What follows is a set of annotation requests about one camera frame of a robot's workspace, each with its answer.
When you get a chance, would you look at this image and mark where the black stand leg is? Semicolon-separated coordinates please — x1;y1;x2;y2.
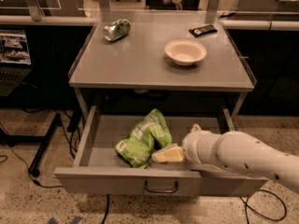
0;114;61;177

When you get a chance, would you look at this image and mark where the black drawer handle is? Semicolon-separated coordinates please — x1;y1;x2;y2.
144;180;178;194

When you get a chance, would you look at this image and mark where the laptop with lit screen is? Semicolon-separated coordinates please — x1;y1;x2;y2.
0;28;32;96

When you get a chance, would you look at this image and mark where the black cable under drawer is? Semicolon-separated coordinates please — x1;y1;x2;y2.
100;193;110;224

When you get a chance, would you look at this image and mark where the green rice chip bag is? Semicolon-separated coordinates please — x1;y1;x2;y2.
115;108;172;168

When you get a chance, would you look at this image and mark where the grey counter cabinet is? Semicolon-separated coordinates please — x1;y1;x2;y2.
69;10;255;114

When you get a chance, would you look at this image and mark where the black snack bar wrapper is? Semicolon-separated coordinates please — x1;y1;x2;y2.
189;24;218;37

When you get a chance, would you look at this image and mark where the black floor cable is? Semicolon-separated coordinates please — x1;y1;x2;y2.
0;121;64;189
239;189;288;224

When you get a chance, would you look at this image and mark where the black floor cable left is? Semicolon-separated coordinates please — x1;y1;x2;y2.
0;121;64;189

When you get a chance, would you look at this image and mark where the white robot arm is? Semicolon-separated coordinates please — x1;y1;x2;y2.
151;124;299;193

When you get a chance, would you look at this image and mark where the black floor cable right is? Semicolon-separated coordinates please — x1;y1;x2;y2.
239;189;288;224

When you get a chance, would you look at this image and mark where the white paper bowl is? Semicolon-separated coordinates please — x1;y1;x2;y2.
164;39;207;66

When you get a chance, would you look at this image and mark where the green soda can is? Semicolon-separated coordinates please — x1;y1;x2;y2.
103;19;131;42

